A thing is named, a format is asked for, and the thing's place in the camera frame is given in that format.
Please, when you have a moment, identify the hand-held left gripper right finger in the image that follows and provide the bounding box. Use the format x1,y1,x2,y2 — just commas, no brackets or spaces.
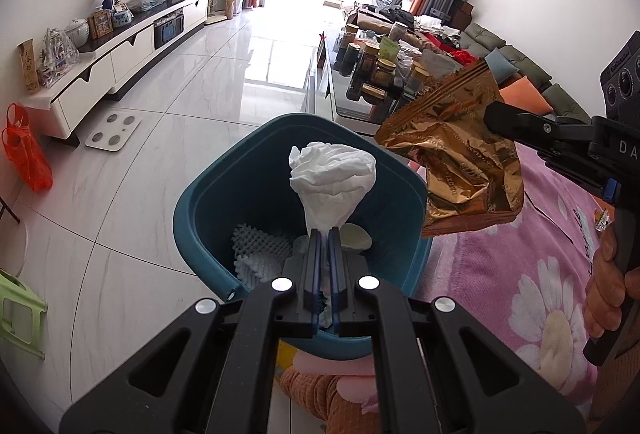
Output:
327,226,586,434

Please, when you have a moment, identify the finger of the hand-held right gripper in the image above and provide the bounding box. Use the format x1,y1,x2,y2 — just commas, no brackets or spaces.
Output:
537,146,601,175
484,100,596,147

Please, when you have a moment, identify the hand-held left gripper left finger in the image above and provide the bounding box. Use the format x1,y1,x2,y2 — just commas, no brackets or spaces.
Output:
60,230,323,434

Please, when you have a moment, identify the white floral paper cup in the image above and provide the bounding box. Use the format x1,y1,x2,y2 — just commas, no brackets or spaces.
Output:
340,223,373,252

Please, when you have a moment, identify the white foam fruit net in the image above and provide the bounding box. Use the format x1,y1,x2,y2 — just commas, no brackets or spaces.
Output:
231,223,296,290

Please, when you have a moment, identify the gold foil snack wrapper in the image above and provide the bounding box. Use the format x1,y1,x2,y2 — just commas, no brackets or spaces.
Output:
375,59,525,240

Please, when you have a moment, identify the white tissue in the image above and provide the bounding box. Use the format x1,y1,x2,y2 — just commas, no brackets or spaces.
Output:
288,141,377,330

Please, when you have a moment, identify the blue trash bin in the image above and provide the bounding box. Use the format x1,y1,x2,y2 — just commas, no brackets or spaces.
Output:
173,113,433,362

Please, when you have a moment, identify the person's right hand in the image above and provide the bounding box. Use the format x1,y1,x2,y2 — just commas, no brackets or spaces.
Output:
582,221,627,341

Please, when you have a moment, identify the orange cushion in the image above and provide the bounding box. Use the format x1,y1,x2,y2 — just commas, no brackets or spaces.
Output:
497,76,551,115

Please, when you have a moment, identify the green sofa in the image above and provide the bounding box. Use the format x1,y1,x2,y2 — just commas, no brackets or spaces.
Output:
460,21,591,125

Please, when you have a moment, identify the blue-grey cushion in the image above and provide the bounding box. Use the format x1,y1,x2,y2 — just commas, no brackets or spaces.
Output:
484,49,521,82

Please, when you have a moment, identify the brown cardboard box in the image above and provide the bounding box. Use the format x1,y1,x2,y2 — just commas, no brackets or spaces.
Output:
447,0,476,27

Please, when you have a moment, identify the pink printed blanket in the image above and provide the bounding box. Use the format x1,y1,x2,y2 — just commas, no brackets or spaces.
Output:
415,139,608,434

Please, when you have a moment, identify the dark coffee table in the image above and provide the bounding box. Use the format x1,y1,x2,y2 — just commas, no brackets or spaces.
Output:
300,31,436,137

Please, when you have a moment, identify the group of glass jars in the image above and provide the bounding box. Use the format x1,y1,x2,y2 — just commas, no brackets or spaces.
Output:
337,21,431,105

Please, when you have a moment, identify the white bathroom scale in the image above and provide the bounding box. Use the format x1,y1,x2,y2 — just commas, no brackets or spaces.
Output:
85,112,142,152

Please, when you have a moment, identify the white tv cabinet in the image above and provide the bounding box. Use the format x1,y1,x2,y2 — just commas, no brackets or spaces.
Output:
20,0,211,147

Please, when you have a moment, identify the green plastic stool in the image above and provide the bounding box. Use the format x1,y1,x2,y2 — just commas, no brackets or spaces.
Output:
0,271,49,360

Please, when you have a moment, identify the orange plastic bag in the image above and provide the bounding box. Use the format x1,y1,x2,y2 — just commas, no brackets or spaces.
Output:
1,103,54,192

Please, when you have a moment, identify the wrapped model ship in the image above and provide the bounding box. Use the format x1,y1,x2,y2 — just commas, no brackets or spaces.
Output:
37,28,80,87

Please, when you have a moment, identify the white ceramic lidded jar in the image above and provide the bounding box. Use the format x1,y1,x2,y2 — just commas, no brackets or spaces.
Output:
65,18,90,47

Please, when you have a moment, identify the carved wooden vase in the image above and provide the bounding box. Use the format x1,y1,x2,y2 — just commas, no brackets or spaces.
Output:
17,39,42,95

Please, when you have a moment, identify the wooden picture frame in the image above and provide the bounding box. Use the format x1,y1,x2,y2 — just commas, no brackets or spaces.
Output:
88,9,115,40

